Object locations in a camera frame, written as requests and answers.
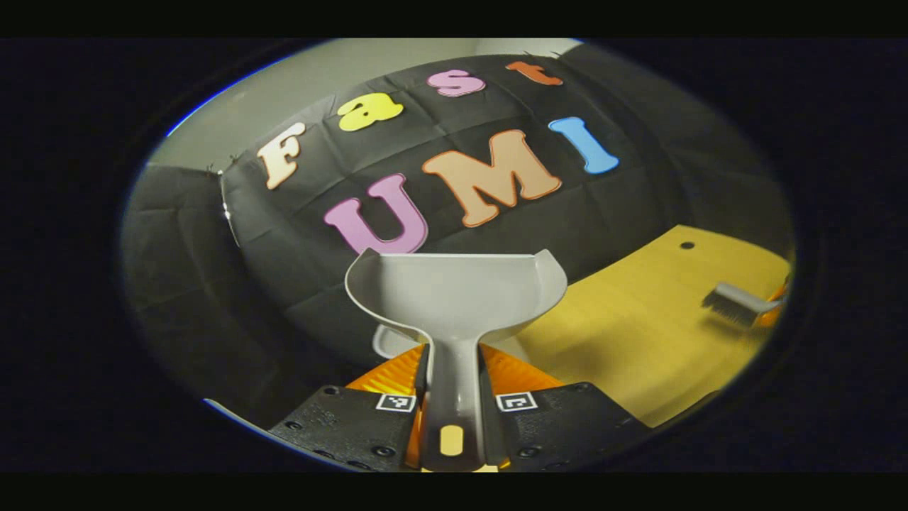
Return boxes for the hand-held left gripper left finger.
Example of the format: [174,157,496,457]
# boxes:
[268,343,430,473]

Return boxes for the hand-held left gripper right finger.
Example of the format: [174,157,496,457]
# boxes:
[479,344,650,473]

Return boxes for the small grey broom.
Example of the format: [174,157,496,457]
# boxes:
[702,282,785,329]

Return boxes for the white ribbed garbage bin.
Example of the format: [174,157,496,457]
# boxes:
[372,324,426,361]

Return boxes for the grey plastic dustpan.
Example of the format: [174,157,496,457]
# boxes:
[345,248,569,473]

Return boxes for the wooden desktop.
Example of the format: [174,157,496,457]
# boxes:
[507,225,792,429]

